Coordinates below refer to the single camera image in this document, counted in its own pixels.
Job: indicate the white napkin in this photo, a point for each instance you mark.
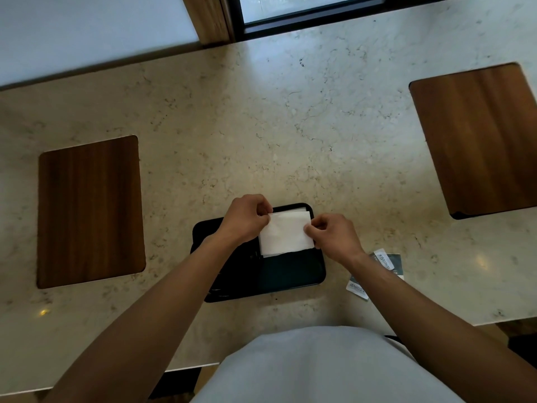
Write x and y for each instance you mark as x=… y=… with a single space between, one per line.
x=285 y=235

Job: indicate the grey and white leaflet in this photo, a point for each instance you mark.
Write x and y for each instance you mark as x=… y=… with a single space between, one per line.
x=384 y=268

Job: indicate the person's right thumb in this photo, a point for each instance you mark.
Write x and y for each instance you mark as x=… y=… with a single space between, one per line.
x=319 y=223

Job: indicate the person's right forearm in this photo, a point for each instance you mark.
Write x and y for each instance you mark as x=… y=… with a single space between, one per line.
x=436 y=331

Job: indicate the person's left forearm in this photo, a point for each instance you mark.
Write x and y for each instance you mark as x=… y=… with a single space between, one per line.
x=142 y=327

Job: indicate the person's white shirt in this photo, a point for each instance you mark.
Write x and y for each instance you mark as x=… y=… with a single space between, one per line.
x=327 y=369

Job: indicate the person's left hand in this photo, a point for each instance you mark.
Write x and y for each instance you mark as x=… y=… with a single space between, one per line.
x=243 y=220

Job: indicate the person's right hand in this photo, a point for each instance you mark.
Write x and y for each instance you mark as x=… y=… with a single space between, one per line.
x=335 y=239

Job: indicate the black window frame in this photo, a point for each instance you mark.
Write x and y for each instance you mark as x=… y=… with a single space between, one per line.
x=302 y=16

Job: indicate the black rectangular tray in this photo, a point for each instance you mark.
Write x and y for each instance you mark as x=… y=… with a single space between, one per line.
x=272 y=268

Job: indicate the person's left fingers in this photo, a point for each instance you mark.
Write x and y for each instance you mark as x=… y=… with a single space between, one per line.
x=263 y=204

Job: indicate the wooden wall post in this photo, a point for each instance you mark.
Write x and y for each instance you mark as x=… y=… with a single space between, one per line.
x=207 y=18

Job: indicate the wooden board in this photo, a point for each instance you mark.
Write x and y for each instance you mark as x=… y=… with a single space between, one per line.
x=90 y=211
x=480 y=140

